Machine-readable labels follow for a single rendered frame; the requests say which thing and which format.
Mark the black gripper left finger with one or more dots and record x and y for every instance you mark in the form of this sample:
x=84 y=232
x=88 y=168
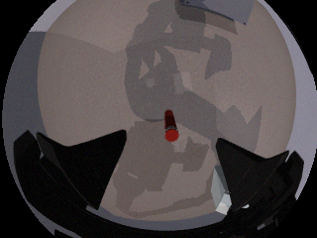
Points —
x=88 y=166

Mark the red peg with white band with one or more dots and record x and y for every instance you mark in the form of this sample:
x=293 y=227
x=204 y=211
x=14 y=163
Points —
x=171 y=132

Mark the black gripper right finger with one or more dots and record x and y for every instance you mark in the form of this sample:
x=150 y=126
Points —
x=245 y=172

